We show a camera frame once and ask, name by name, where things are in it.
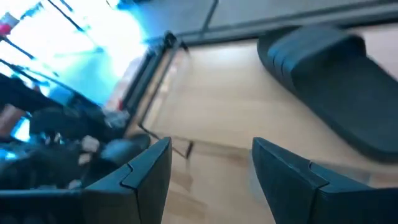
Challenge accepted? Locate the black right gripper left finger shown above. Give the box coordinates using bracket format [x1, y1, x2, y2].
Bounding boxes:
[81, 136, 173, 224]

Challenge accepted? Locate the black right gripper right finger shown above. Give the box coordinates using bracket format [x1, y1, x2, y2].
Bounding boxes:
[251, 136, 398, 224]

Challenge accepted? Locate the black slide sandal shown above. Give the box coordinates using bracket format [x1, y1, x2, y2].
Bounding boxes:
[256, 24, 398, 163]

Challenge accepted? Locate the black aluminium table frame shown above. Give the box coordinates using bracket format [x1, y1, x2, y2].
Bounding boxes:
[120, 4, 398, 131]

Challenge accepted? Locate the wooden shelf with black frame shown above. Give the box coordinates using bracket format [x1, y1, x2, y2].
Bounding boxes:
[137, 30, 398, 189]

